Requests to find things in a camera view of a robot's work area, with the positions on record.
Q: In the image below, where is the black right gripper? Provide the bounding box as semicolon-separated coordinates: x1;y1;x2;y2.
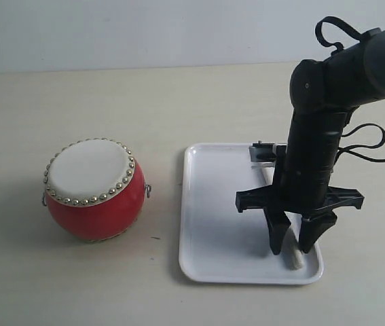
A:
235;135;364;255

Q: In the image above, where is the white wooden drumstick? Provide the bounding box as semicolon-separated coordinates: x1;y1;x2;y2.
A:
259;168;306;271

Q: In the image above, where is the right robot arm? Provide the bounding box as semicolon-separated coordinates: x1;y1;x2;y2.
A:
236;29;385;254

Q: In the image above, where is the red small drum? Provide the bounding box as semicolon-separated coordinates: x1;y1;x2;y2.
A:
43;138;152;242

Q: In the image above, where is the white rectangular plastic tray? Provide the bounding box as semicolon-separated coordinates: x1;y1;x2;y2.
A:
179;143;324;285

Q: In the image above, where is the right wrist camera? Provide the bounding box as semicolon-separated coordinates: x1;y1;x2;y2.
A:
249;142;287;162

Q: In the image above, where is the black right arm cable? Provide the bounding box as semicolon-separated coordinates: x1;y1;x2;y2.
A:
314;16;385;163

